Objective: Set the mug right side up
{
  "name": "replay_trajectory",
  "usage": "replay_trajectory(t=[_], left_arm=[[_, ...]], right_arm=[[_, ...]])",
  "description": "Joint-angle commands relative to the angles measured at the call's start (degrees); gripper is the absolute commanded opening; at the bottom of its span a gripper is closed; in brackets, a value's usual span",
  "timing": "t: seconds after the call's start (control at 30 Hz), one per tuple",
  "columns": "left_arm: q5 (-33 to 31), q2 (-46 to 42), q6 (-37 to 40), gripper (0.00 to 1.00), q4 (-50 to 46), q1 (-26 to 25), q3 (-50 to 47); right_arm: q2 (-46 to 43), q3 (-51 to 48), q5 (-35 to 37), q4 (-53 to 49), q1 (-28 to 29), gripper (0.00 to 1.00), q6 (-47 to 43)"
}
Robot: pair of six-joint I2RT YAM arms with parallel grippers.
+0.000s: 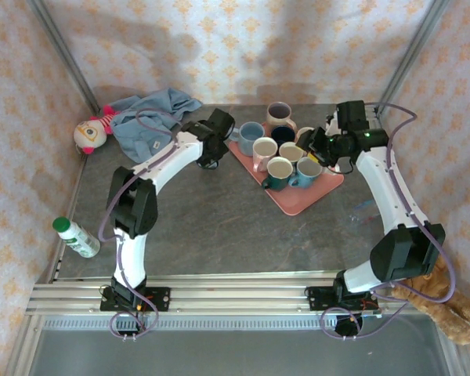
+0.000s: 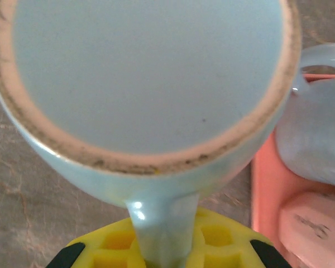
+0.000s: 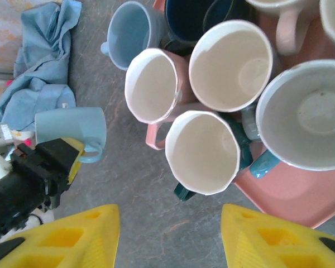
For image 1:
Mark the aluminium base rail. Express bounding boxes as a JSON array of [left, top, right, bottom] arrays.
[[25, 273, 420, 316]]

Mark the steel blue mug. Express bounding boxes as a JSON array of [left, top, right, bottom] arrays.
[[287, 157, 323, 189]]

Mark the beige mug purple inside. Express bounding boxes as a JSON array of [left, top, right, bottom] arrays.
[[266, 101, 298, 130]]

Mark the dark teal mug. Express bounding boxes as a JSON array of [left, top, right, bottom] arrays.
[[261, 156, 295, 192]]

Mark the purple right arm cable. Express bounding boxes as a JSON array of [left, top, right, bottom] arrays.
[[320, 102, 457, 341]]

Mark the blue cloth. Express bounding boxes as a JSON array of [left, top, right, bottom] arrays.
[[108, 86, 203, 165]]

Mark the aluminium frame post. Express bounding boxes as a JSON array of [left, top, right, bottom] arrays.
[[25, 0, 101, 113], [378, 0, 451, 114]]

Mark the navy blue mug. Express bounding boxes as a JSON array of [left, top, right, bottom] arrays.
[[270, 125, 297, 144]]

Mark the brown teddy plush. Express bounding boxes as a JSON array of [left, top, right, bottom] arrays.
[[389, 266, 470, 345]]

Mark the large light blue mug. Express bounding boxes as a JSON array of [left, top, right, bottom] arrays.
[[229, 121, 266, 157]]

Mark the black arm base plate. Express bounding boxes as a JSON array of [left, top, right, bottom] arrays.
[[305, 285, 381, 314], [100, 287, 172, 313]]

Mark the plush doll with pink hair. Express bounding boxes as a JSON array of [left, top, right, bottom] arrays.
[[73, 104, 121, 157]]

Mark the white bottle with green cap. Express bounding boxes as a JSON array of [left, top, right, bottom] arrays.
[[52, 216, 102, 259]]

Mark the speckled white mug pink inside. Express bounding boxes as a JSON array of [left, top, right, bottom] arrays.
[[296, 125, 316, 144]]

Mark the grey slotted cable duct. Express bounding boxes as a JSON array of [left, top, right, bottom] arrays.
[[41, 316, 340, 331]]

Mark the pink tray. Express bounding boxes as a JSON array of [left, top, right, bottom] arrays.
[[229, 121, 345, 216]]

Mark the clear bottle with blue cap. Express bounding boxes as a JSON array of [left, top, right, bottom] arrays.
[[350, 199, 377, 226]]

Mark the aluminium table side rail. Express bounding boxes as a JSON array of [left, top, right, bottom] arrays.
[[49, 154, 88, 283]]

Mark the grey mug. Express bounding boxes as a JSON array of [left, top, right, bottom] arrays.
[[277, 141, 307, 164]]

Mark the grey metal panel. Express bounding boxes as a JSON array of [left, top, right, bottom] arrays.
[[7, 315, 467, 376]]

